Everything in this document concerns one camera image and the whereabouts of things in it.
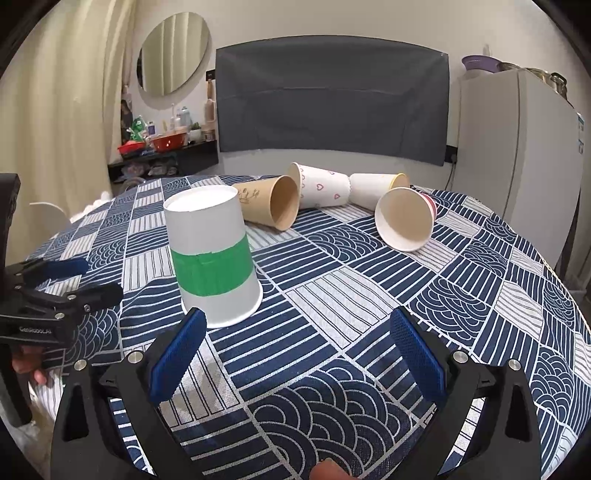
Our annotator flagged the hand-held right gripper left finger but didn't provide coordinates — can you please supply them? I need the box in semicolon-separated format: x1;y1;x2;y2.
50;307;208;480

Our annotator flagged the cream curtain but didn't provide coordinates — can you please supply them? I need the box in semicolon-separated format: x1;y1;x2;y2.
0;0;139;232

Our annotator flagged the white cup with pink hearts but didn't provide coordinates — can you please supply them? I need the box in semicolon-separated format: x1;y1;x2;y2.
288;162;354;209

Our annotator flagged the white cup with green band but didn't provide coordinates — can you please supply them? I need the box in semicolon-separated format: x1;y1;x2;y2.
163;185;264;329

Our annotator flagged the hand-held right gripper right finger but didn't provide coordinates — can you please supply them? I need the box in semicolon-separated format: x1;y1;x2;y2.
389;305;542;480

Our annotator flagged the brown paper cup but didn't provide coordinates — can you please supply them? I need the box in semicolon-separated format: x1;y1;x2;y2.
232;175;302;232

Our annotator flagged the purple bowl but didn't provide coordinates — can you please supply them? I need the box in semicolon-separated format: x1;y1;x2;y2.
462;55;500;73

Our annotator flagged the wooden bottle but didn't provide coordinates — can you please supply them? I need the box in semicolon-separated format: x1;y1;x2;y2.
204;78;218;134

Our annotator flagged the white cup with pink rim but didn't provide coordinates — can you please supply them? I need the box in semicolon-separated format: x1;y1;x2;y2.
374;187;438;252

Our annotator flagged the round wall mirror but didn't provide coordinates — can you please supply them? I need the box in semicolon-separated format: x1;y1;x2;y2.
137;12;212;97

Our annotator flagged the white chair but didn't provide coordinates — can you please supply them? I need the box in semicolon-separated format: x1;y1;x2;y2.
28;202;72;232

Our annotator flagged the person's left hand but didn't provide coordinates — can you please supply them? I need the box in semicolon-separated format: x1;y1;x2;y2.
11;345;49;388

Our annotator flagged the dark grey cloth cover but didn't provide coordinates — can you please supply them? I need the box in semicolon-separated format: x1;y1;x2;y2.
215;39;451;166

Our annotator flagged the blue patterned tablecloth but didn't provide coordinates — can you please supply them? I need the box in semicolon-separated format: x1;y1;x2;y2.
25;173;591;480

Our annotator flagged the red bowl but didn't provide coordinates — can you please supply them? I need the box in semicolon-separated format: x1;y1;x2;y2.
152;131;189;153

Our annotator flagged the white cup with yellow rim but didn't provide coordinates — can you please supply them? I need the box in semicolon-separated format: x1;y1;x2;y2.
348;172;411;210

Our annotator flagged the white refrigerator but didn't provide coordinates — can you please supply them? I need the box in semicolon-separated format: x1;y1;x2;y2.
455;68;589;287

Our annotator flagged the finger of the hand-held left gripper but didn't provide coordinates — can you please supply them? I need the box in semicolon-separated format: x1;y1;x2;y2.
6;257;90;283
25;282;124;315

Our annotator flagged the person's right hand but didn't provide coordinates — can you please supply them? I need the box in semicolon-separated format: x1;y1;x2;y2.
308;459;352;480

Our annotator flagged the black shelf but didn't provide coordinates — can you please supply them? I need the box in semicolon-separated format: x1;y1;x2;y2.
107;140;219;183

